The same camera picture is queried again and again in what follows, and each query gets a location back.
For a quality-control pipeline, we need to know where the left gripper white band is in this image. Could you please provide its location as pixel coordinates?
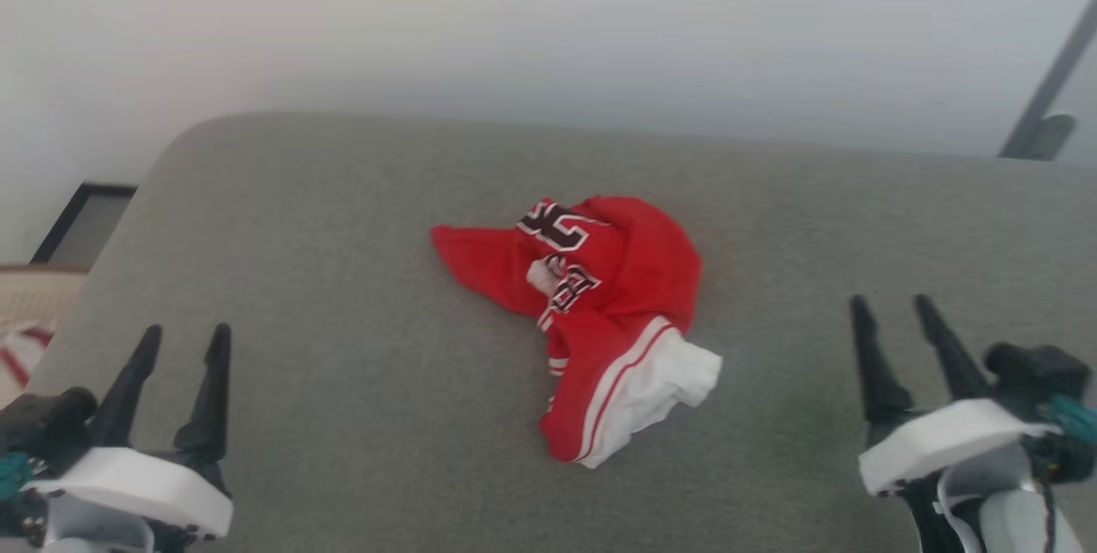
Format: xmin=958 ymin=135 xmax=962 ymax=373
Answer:
xmin=0 ymin=323 xmax=234 ymax=553

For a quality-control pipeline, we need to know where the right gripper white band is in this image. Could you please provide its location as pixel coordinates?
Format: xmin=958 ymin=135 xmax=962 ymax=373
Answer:
xmin=848 ymin=294 xmax=1059 ymax=553

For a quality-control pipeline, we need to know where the red and white sports jersey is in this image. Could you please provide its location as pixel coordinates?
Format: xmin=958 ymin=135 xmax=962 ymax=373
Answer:
xmin=429 ymin=195 xmax=723 ymax=470

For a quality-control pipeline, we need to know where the red and white cloth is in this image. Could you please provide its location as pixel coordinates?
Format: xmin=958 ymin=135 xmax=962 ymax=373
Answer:
xmin=0 ymin=326 xmax=55 ymax=391

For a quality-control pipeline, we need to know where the beige woven basket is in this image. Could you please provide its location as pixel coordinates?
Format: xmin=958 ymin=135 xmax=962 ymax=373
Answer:
xmin=0 ymin=264 xmax=91 ymax=408

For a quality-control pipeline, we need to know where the black framed panel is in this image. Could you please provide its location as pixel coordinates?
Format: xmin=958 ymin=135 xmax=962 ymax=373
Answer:
xmin=30 ymin=183 xmax=138 ymax=267

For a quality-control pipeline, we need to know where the grey fabric sofa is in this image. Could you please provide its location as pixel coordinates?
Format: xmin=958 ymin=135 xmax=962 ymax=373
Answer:
xmin=0 ymin=111 xmax=1097 ymax=553

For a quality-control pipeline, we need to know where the grey metal pole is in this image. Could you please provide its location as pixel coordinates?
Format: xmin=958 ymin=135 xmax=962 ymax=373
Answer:
xmin=997 ymin=0 xmax=1097 ymax=159

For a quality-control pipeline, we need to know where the black cable with teal plug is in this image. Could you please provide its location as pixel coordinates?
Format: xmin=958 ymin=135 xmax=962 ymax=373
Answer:
xmin=0 ymin=450 xmax=35 ymax=504
xmin=1047 ymin=393 xmax=1097 ymax=444

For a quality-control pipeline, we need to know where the thin black cable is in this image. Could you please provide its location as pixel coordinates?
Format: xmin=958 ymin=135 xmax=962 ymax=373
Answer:
xmin=1039 ymin=474 xmax=1058 ymax=553

